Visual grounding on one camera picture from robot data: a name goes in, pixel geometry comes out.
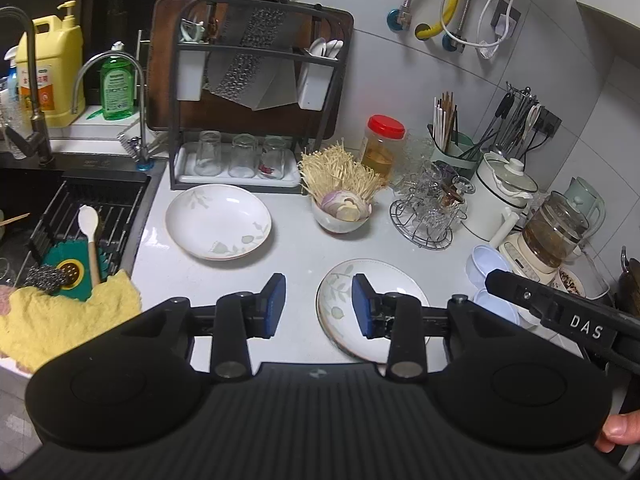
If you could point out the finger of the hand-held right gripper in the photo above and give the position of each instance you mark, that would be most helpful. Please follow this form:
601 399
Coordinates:
550 310
620 364

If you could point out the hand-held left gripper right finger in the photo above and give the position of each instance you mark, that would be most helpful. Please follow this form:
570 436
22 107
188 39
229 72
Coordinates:
362 305

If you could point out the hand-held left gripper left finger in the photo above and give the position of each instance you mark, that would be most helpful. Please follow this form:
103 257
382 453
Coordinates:
274 305

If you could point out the small leaf print plate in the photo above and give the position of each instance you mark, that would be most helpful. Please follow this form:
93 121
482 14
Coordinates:
335 305

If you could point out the person's right hand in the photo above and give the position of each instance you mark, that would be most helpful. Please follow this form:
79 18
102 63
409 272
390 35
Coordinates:
622 430

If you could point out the dish of brown grains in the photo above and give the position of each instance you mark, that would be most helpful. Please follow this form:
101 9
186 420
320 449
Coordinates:
572 282

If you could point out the cream kettle base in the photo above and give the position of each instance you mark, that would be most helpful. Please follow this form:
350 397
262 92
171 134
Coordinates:
520 260

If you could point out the dark pot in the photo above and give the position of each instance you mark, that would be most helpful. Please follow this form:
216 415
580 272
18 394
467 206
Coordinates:
629 285

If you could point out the glass kettle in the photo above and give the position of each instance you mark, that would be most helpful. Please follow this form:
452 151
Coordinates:
555 230

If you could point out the white bowl with onion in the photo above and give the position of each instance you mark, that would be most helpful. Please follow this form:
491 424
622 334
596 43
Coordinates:
340 225

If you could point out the deep leaf print plate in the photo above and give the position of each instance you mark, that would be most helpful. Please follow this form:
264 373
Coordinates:
218 220

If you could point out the sliced onion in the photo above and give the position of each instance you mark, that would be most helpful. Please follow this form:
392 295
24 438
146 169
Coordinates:
345 205

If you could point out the pale green jug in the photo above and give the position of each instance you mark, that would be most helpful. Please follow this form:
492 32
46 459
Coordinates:
585 200

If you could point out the white cooking pot with lid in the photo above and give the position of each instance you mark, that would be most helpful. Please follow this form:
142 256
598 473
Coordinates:
492 200

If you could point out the set of clear glass cups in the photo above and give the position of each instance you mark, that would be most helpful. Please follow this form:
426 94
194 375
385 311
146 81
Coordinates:
425 185

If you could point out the brown round object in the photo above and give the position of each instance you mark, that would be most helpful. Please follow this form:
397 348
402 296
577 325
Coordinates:
452 193

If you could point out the clear drinking glass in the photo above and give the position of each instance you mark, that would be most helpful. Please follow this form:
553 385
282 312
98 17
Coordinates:
272 157
207 155
243 157

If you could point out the red lid glass jar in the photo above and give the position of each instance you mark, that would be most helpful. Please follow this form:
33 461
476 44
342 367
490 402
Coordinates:
382 150

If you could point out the pale green chopstick holder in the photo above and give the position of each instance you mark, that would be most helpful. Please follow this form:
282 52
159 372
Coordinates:
452 162

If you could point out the green sink mat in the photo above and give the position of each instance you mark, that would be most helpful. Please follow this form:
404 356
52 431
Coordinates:
107 260

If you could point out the black sink drain rack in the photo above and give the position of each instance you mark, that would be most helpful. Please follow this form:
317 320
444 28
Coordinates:
115 200

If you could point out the brown cutting board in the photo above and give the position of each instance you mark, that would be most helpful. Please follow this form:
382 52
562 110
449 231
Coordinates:
230 115

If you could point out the hanging kitchen tool rack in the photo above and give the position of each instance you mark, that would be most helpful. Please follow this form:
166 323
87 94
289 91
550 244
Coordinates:
515 115

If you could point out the bundle of chopsticks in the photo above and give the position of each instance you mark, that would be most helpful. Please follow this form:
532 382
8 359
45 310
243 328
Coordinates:
445 120

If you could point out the yellow cloth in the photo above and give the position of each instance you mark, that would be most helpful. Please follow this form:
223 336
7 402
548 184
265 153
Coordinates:
60 320

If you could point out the black dish rack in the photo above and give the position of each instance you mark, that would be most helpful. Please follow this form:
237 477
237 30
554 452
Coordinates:
172 110

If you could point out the white utensil cup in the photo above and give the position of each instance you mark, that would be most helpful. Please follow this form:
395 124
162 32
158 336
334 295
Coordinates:
190 77
315 85

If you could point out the steel wool scourer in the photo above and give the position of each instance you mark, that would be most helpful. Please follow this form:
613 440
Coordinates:
44 279

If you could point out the chrome faucet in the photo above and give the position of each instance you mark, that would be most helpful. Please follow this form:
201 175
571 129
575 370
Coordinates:
142 110

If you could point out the patterned steel cleaver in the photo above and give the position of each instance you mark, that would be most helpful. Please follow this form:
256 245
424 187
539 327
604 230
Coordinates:
250 50

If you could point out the white ceramic spoons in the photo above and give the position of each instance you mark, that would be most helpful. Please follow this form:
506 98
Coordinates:
322 49

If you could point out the green dish soap bottle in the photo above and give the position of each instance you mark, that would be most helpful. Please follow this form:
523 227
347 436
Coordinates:
117 85

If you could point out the black sink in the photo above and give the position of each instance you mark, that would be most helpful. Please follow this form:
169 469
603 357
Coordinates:
25 195

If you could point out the wooden chopstick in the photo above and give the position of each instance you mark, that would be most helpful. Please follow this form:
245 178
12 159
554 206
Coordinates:
15 219

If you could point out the black pull-down faucet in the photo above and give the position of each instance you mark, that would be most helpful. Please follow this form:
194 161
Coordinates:
30 130

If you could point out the yellow detergent jug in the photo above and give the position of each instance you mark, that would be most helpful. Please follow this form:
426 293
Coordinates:
55 60

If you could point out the black wall socket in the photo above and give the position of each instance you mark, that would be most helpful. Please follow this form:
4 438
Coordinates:
549 122

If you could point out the white wall plug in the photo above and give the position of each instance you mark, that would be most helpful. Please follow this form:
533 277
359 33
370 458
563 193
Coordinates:
502 20

